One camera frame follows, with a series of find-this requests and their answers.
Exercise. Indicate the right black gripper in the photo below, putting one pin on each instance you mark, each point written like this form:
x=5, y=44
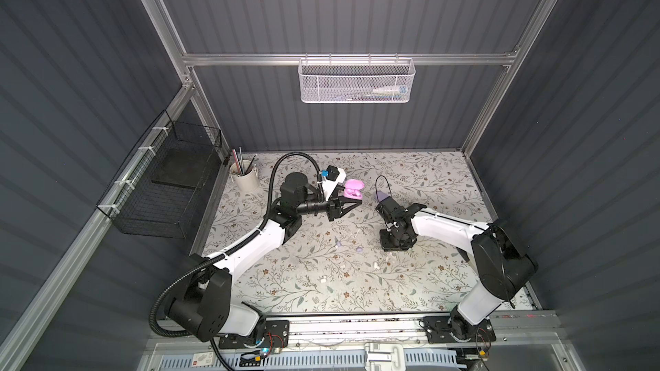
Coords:
x=391, y=221

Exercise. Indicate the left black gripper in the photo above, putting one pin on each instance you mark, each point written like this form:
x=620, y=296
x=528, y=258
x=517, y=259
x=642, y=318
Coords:
x=333, y=206

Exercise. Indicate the pink earbud charging case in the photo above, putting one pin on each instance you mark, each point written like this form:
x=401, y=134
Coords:
x=353, y=189

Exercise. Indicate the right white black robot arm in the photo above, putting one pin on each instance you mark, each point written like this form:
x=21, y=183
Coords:
x=502, y=269

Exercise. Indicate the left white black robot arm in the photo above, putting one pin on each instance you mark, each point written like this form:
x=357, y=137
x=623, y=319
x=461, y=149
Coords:
x=200, y=304

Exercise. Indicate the lavender closed earbud case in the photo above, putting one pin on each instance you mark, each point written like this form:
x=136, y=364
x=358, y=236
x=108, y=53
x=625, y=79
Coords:
x=380, y=196

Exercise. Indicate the beige black stapler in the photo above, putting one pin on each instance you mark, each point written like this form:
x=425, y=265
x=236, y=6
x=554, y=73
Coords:
x=464, y=254

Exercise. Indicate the white pen holder cup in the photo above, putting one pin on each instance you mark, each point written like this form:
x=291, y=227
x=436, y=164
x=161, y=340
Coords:
x=243, y=172

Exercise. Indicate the tube in white basket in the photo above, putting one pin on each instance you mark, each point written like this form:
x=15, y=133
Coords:
x=388, y=92

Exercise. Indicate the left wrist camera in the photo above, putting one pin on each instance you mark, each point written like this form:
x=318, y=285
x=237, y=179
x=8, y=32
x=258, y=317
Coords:
x=332, y=177

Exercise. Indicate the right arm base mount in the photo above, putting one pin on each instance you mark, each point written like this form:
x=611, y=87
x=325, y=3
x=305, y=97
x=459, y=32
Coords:
x=442, y=329

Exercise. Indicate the white wire mesh basket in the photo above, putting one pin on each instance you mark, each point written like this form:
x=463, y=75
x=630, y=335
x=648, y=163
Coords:
x=327, y=82

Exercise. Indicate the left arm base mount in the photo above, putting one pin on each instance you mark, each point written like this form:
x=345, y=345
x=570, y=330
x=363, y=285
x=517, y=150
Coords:
x=271, y=333

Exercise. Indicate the black wire mesh basket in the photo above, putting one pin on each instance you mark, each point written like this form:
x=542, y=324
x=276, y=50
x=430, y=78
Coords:
x=168, y=182

